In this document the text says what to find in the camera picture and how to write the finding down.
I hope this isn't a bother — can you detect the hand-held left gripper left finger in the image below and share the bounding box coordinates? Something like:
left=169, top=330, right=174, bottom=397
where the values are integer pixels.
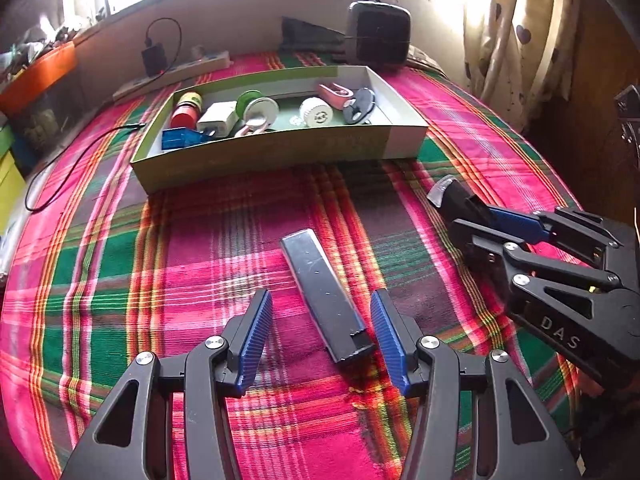
left=60, top=289, right=274, bottom=480

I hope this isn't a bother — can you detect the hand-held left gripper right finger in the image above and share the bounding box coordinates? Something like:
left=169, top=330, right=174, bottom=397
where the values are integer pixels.
left=370, top=289, right=581, bottom=480

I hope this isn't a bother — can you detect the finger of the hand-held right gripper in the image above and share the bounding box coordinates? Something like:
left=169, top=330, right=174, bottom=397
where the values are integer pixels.
left=447, top=216, right=628, bottom=314
left=485, top=204, right=626, bottom=268

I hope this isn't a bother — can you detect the black device with clear tip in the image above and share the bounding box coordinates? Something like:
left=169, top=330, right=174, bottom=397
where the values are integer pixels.
left=427, top=174, right=501, bottom=231

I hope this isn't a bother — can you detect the black rectangular plate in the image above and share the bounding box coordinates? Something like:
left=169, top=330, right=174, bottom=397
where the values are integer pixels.
left=279, top=227, right=377, bottom=367

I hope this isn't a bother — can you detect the green and grey cardboard box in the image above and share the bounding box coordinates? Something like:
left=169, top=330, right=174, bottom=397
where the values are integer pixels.
left=129, top=64, right=430, bottom=195

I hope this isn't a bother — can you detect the blue plastic case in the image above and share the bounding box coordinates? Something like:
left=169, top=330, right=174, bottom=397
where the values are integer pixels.
left=160, top=127, right=217, bottom=152

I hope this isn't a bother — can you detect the pink and white clip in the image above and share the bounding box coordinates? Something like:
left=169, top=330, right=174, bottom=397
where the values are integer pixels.
left=235, top=116, right=276, bottom=139
left=316, top=81, right=357, bottom=111

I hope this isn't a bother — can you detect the green and white spool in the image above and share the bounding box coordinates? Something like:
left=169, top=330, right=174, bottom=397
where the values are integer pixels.
left=234, top=89, right=279, bottom=128

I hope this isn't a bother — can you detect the red cylinder green cap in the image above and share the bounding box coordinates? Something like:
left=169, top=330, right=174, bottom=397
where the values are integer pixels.
left=169, top=91, right=206, bottom=130

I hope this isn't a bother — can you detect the plaid blanket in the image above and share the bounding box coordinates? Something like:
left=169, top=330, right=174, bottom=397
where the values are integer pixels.
left=0, top=50, right=592, bottom=480

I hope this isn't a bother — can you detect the heart print curtain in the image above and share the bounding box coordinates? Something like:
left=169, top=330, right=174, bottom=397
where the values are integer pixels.
left=462, top=0, right=583, bottom=133

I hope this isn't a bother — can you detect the dark wooden cabinet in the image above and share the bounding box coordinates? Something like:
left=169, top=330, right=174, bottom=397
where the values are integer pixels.
left=530, top=0, right=640, bottom=211

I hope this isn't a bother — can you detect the white charger plug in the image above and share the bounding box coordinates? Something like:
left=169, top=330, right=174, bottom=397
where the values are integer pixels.
left=196, top=101, right=240, bottom=140

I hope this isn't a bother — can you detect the grey fan heater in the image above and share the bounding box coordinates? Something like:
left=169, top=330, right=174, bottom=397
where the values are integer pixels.
left=345, top=0, right=412, bottom=72

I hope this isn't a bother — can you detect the white power strip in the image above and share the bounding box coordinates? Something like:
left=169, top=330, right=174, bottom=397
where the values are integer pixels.
left=112, top=50, right=234, bottom=102

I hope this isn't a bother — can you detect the yellow and green box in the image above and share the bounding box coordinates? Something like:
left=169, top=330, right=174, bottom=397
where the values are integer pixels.
left=0, top=125, right=31, bottom=241

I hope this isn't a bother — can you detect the black power adapter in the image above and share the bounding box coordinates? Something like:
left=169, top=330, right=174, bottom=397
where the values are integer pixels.
left=141, top=17, right=183, bottom=77

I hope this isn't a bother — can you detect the orange tray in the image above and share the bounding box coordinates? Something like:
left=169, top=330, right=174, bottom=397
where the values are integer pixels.
left=0, top=42, right=79, bottom=116

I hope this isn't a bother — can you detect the black thin cable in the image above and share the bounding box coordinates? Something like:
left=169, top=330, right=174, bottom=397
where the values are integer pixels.
left=24, top=124, right=147, bottom=212

